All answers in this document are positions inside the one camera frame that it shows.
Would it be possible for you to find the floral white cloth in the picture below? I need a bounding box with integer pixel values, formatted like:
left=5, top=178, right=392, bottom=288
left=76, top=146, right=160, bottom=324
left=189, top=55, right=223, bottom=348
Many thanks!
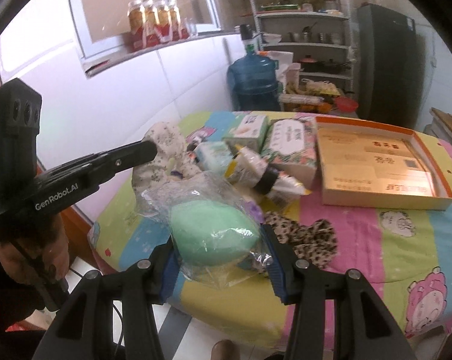
left=132, top=122, right=201, bottom=194

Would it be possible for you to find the leopard print cloth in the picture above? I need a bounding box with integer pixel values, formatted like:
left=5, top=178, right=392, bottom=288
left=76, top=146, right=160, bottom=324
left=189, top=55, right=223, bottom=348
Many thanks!
left=264, top=211, right=338, bottom=269

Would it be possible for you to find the green sponge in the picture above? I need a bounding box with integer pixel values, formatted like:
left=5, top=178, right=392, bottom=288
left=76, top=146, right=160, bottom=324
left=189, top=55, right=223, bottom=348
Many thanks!
left=137, top=172, right=272, bottom=289

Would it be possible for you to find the person's left hand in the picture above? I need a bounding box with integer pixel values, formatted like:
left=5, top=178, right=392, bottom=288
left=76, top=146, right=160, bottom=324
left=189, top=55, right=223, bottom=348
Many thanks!
left=0, top=214, right=70, bottom=285

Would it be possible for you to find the colourful cartoon bed sheet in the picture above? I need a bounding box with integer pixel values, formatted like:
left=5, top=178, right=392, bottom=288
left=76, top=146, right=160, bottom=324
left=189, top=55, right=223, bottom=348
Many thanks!
left=87, top=109, right=452, bottom=353

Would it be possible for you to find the green white tissue pack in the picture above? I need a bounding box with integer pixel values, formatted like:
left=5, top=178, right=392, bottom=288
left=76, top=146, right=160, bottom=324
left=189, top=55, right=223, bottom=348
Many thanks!
left=221, top=113, right=269, bottom=153

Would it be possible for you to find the red labelled drink bottle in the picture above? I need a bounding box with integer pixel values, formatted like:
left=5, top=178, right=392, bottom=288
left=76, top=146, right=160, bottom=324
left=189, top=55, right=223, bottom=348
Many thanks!
left=128, top=0, right=146, bottom=50

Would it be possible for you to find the orange cardboard box tray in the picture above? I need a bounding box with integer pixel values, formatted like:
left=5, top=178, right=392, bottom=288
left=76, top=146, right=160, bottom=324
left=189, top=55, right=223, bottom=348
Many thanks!
left=315, top=116, right=452, bottom=211

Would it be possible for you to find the blue water jug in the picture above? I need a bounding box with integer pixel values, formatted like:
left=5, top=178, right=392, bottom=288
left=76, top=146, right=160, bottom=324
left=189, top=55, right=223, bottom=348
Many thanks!
left=227, top=24, right=281, bottom=111

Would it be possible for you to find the floral tissue pack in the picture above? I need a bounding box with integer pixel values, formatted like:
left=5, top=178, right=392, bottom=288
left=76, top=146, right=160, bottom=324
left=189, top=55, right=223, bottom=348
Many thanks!
left=260, top=118, right=318, bottom=189

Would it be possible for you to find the white flour bag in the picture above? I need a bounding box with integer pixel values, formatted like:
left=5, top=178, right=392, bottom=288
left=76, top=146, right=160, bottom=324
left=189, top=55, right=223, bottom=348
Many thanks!
left=265, top=50, right=293, bottom=80

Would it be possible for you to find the red plastic basket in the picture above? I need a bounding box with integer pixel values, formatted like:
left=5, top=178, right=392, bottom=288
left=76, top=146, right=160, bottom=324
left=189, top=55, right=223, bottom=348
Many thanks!
left=334, top=96, right=358, bottom=113

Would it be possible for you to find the egg tray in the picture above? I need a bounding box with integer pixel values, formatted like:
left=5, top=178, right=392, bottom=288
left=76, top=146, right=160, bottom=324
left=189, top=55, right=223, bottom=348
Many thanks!
left=303, top=79, right=340, bottom=96

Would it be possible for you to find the white metal shelf rack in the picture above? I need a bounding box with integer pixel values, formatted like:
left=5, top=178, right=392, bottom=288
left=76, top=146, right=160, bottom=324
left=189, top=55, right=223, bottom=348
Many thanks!
left=250, top=0, right=354, bottom=91

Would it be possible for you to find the black refrigerator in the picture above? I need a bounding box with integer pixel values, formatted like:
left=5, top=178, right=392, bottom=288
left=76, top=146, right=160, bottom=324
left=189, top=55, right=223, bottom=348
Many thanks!
left=358, top=4, right=422, bottom=128

